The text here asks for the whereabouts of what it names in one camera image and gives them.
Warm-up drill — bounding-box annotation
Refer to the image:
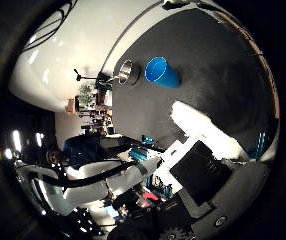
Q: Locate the blue plastic cup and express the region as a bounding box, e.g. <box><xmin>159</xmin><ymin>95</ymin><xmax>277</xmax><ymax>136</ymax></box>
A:
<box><xmin>144</xmin><ymin>56</ymin><xmax>183</xmax><ymax>90</ymax></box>

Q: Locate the shiny steel cup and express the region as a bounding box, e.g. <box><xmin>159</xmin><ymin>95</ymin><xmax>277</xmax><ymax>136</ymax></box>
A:
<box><xmin>113</xmin><ymin>59</ymin><xmax>142</xmax><ymax>86</ymax></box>

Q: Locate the person in dark blue shirt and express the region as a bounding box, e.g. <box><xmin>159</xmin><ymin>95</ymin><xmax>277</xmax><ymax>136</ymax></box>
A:
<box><xmin>45</xmin><ymin>134</ymin><xmax>131</xmax><ymax>168</ymax></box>

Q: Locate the green potted plant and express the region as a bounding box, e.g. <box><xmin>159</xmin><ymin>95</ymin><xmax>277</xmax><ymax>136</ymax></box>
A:
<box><xmin>78</xmin><ymin>83</ymin><xmax>95</xmax><ymax>105</ymax></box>

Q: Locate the brown cardboard box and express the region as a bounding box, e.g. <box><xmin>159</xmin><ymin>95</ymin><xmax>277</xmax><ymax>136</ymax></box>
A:
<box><xmin>65</xmin><ymin>98</ymin><xmax>76</xmax><ymax>114</ymax></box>

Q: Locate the black camera tripod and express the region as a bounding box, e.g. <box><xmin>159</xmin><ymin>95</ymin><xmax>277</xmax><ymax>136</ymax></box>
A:
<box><xmin>73</xmin><ymin>68</ymin><xmax>115</xmax><ymax>92</ymax></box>

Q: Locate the black ceiling cable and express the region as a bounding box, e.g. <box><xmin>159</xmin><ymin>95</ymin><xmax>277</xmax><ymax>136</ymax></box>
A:
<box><xmin>27</xmin><ymin>6</ymin><xmax>67</xmax><ymax>44</ymax></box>
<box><xmin>22</xmin><ymin>0</ymin><xmax>79</xmax><ymax>53</ymax></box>

